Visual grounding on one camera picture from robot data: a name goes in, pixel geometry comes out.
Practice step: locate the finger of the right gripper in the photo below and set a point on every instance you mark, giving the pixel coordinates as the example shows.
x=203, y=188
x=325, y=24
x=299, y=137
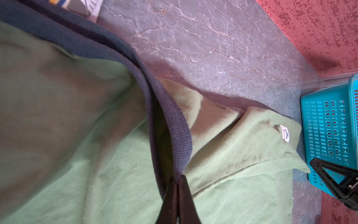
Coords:
x=341, y=181

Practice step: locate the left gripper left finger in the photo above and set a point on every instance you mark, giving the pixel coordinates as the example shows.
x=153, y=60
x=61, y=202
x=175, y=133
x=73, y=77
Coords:
x=169, y=209

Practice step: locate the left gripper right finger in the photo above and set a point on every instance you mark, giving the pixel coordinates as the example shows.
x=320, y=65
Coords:
x=186, y=208

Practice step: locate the green tank top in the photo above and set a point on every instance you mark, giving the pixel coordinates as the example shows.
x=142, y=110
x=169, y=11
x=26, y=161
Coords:
x=90, y=136

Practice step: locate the white tank top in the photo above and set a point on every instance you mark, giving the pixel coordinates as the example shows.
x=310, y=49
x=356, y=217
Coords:
x=89, y=9

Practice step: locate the teal plastic basket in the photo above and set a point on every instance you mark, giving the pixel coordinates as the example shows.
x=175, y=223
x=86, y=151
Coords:
x=330, y=124

